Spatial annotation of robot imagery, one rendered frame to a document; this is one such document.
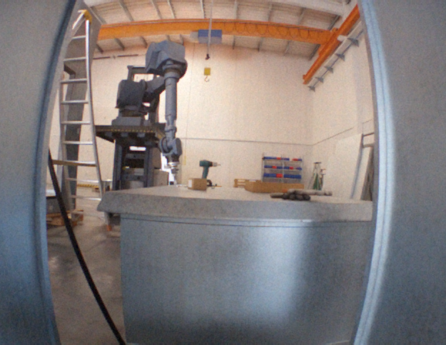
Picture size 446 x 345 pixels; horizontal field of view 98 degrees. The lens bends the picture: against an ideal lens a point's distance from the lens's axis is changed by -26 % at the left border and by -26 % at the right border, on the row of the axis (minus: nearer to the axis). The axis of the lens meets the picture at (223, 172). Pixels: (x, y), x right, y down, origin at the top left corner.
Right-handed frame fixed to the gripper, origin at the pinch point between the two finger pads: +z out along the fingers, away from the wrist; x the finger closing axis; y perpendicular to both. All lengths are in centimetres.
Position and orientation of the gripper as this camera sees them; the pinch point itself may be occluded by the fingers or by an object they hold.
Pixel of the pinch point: (175, 182)
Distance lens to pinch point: 246.0
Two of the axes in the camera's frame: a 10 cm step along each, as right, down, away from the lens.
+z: 1.3, 9.9, -0.3
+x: -0.5, 0.3, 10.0
